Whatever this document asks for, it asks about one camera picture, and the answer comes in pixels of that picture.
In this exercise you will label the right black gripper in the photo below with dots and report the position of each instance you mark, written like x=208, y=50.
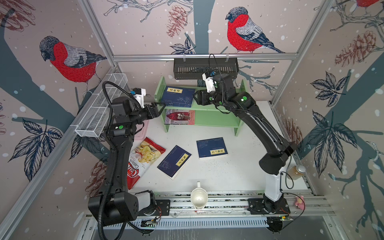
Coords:
x=202, y=95

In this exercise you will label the pink rectangular case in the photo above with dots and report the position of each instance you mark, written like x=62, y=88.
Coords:
x=141, y=135

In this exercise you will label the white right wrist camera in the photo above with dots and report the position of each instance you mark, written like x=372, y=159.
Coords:
x=209, y=82

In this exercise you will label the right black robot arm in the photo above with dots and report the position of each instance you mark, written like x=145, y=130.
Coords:
x=221, y=92

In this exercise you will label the aluminium mounting rail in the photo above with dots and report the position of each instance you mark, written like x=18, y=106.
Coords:
x=235, y=205

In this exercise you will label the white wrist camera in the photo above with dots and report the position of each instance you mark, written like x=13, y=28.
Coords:
x=139, y=95
x=209, y=82

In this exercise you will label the white ceramic pitcher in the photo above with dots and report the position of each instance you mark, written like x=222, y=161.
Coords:
x=199, y=197

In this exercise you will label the pink red illustrated book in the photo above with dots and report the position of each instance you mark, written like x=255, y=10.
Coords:
x=179, y=117

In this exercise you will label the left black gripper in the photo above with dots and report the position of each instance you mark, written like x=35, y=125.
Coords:
x=156, y=113

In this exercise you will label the pink small toy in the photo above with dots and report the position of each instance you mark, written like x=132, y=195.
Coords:
x=300, y=203

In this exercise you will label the amber bottle white cap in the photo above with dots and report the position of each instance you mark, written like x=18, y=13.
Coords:
x=296, y=172

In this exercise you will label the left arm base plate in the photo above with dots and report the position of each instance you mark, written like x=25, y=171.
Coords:
x=162, y=209

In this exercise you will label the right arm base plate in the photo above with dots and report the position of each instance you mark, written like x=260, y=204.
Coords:
x=260, y=206

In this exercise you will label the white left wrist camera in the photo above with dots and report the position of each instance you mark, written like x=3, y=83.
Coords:
x=139, y=95

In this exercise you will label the red snack bag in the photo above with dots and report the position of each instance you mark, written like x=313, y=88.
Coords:
x=140, y=159

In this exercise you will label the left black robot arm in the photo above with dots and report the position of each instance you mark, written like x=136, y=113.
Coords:
x=113, y=204

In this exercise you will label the small circuit board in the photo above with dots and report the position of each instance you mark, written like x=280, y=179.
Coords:
x=149, y=224

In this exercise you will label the black hanging slotted basket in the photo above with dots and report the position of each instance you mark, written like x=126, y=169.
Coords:
x=193, y=69

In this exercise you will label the green wooden two-tier shelf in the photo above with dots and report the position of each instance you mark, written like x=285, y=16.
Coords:
x=208, y=115

